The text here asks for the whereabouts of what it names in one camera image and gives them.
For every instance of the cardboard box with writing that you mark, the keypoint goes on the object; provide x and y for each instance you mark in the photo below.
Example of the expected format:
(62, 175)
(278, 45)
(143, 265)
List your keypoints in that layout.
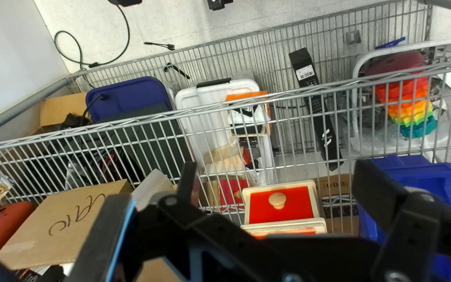
(55, 233)

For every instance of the white plastic container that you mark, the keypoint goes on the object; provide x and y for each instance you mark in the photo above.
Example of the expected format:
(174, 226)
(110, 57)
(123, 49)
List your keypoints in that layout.
(228, 113)

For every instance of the blue plastic bin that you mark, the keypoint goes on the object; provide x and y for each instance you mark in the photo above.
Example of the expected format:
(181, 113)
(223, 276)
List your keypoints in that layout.
(419, 234)

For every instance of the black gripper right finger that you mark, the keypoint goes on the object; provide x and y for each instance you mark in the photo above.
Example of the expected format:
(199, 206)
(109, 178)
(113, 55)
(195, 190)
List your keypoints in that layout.
(378, 198)

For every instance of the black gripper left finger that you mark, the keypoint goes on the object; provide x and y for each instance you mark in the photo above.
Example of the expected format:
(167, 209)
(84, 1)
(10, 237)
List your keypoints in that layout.
(189, 186)

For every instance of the dark blue storage tote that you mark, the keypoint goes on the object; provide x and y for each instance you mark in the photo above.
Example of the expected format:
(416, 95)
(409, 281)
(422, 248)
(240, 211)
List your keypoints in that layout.
(140, 126)

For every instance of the wire shelf rack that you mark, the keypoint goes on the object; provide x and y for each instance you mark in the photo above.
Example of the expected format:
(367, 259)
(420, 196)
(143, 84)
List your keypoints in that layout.
(300, 101)

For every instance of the rainbow stacking toy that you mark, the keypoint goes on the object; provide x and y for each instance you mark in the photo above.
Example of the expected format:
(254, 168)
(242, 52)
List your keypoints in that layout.
(409, 107)

